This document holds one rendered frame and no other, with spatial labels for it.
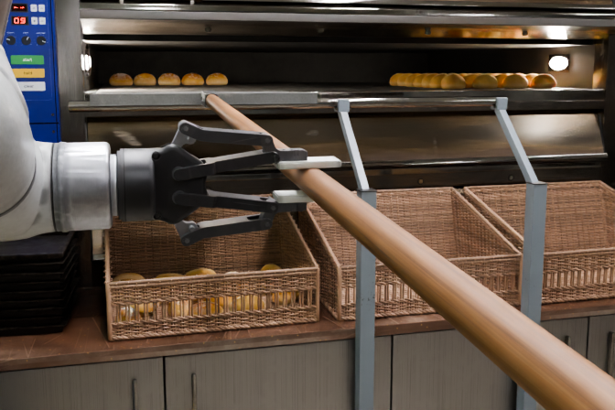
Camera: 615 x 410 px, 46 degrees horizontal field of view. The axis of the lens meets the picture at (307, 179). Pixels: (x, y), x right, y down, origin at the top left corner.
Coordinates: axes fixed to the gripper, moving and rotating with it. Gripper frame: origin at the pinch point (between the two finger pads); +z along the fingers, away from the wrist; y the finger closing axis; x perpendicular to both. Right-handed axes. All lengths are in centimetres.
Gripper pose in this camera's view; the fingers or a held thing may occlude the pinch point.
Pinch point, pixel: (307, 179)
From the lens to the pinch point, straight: 79.8
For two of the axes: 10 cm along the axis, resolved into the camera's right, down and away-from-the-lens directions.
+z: 9.7, -0.3, 2.4
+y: -0.2, 9.8, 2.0
